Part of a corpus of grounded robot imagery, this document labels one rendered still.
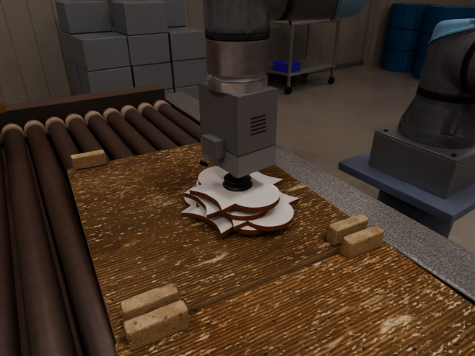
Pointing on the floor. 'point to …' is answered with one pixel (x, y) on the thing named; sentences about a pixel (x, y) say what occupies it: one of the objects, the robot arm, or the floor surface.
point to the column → (412, 196)
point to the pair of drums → (415, 33)
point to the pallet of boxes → (131, 46)
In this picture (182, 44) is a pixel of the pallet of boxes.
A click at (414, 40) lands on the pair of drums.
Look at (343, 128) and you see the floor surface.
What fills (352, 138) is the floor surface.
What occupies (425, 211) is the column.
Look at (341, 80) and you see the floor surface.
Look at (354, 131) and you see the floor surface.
